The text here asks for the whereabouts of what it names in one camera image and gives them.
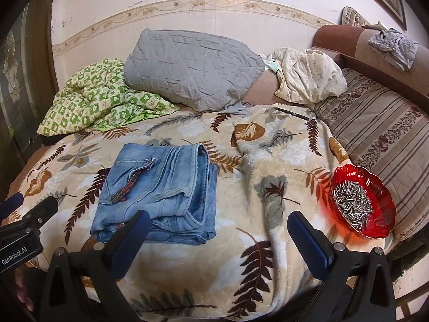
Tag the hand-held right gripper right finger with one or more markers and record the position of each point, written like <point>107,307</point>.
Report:
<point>311,248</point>

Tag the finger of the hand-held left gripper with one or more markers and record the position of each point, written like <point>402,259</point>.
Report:
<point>11,204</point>
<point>42,209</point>

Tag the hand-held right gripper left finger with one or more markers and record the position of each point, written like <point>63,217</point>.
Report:
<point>129,251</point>

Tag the blue denim pants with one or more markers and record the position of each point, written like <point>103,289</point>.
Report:
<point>161,187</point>

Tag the person's left hand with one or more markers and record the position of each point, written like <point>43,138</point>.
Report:
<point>22,288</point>

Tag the pile of sunflower seeds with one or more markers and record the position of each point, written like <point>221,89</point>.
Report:
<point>353,204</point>

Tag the red glass bowl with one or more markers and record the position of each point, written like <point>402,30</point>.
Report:
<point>382,214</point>

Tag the leaf printed blanket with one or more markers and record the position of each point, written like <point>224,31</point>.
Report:
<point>268,161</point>

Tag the green checked blanket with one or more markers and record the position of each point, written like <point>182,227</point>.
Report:
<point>100,100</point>

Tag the dark wooden glass door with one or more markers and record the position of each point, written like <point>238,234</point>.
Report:
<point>20,73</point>

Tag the black pen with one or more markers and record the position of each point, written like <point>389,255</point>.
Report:
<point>291,112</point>

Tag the pink pillow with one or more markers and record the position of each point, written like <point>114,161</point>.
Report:
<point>264,89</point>

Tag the cream pillow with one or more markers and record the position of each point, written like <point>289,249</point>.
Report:
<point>308,73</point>

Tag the light teal cloth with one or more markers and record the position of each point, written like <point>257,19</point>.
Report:
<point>271,63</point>

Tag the grey quilted pillow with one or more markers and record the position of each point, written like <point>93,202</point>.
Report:
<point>187,67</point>

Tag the brown sofa bolster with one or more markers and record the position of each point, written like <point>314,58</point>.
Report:
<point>335,37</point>

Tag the grey crumpled cloth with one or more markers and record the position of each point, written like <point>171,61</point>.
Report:
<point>393,47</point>

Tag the patterned cushion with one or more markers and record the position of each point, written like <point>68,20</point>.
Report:
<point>353,16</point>

